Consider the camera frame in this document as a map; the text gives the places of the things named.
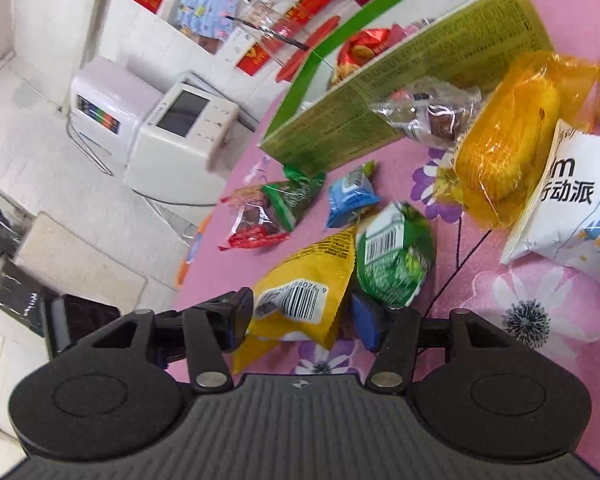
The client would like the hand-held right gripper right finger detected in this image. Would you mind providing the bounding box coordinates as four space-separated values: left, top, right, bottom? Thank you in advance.
350 292 532 394

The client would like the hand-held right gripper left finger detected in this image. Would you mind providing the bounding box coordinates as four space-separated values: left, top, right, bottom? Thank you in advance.
72 287 256 394

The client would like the yellow snack packet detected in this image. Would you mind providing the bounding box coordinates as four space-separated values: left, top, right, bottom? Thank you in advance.
231 226 357 375

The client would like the clear red date packet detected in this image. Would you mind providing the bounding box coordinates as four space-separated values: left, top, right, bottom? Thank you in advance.
219 185 291 252

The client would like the green cardboard box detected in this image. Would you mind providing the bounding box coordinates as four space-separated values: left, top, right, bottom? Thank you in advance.
257 0 554 179

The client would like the round green snack packet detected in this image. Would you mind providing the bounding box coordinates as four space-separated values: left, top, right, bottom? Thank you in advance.
355 201 436 309

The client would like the small blue snack packet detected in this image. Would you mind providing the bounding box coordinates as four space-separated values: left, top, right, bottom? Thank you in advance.
326 160 382 230

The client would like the small green snack packet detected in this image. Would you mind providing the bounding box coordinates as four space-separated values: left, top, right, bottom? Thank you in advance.
262 164 327 233

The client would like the white device with screen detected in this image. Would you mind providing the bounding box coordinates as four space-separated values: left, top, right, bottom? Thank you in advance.
124 81 242 207

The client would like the small clear wrapped snack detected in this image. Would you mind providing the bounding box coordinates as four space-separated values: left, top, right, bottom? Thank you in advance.
367 77 483 149

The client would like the orange cellophane wrapped cake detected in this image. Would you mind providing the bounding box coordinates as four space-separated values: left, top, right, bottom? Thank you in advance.
436 51 600 232

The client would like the white water purifier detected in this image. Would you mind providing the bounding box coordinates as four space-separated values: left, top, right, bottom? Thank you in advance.
69 56 164 172

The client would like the white blue snack packet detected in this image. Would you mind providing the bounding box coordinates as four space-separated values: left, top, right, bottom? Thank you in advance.
500 120 600 294

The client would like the red gold snack packet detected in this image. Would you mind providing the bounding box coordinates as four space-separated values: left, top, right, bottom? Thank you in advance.
330 27 407 87

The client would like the red plastic basin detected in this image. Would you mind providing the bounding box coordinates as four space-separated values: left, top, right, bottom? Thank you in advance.
275 15 342 84

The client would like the wall calendar poster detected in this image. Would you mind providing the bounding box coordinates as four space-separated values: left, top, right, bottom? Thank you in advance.
62 0 342 77

